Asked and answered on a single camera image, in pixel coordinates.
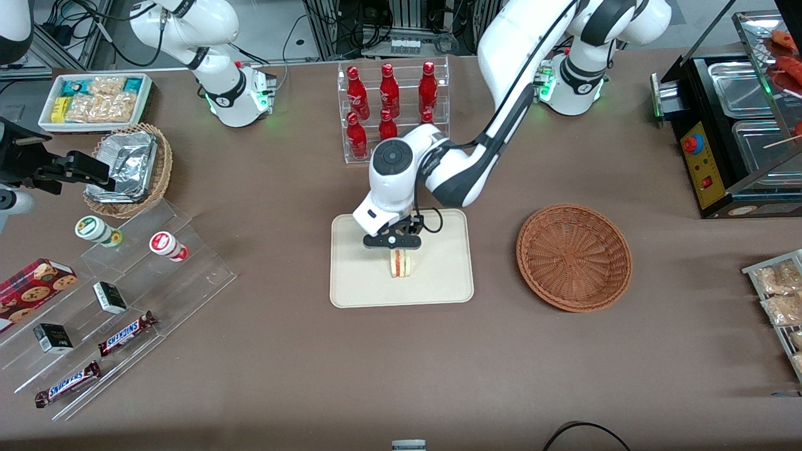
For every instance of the white power strip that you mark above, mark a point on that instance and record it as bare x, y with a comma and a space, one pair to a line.
405, 46

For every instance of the yellow snack packet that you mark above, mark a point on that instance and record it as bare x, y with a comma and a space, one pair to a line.
59, 108

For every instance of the red cookie box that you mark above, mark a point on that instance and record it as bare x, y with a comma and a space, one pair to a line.
31, 288

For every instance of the Snickers chocolate bar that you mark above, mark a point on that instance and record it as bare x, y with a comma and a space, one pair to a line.
125, 334
66, 384

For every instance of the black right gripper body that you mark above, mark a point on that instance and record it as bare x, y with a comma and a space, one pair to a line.
20, 158

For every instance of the round brown wicker basket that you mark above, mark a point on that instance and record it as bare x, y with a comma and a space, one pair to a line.
573, 257

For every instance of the red sausage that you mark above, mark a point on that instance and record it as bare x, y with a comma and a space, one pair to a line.
791, 66
786, 39

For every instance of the wooden skewer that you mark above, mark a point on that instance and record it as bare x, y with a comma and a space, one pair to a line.
780, 142

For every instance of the layered sandwich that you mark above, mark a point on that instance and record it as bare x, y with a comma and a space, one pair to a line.
401, 265

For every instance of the clear acrylic bottle rack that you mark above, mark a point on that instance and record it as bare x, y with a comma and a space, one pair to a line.
438, 69

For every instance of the green lidded white cup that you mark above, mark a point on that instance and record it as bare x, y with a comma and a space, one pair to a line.
94, 229

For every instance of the white snack tray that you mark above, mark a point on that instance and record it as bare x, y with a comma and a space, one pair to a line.
47, 122

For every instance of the steel food pan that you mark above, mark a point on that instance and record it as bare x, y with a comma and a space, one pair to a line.
739, 88
761, 147

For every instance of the small black carton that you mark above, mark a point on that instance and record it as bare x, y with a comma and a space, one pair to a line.
53, 338
110, 297

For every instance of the black hot food display case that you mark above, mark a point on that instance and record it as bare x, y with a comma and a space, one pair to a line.
705, 163

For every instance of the aluminium frame rack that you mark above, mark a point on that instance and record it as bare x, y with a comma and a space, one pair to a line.
326, 25

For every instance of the clear fried snack bag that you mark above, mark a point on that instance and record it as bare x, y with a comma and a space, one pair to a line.
783, 309
797, 339
777, 277

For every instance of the red lidded white cup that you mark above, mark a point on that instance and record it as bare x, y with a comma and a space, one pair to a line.
166, 245

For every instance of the beige rectangular tray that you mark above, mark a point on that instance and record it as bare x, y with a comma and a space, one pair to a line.
438, 275

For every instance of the small grey device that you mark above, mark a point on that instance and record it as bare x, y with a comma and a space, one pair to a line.
408, 445

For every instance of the clear cracker bag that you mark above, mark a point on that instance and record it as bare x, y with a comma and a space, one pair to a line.
106, 85
100, 108

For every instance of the red soda bottle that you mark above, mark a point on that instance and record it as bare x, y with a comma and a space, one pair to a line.
427, 117
356, 136
387, 127
389, 88
356, 91
428, 84

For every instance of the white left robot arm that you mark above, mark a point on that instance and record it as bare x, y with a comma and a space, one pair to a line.
514, 56

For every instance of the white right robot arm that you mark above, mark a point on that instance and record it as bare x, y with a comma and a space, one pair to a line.
219, 69

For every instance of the teal snack packet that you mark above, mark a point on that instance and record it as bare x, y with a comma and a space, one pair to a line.
133, 84
71, 88

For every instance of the stack of foil trays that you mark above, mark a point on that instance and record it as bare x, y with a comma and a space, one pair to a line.
128, 163

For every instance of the light wicker basket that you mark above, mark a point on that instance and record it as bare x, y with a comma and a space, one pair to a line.
163, 169

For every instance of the clear acrylic step display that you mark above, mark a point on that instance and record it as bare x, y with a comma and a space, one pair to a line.
188, 275

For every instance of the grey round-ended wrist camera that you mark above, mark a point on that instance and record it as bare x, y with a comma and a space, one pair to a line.
12, 207

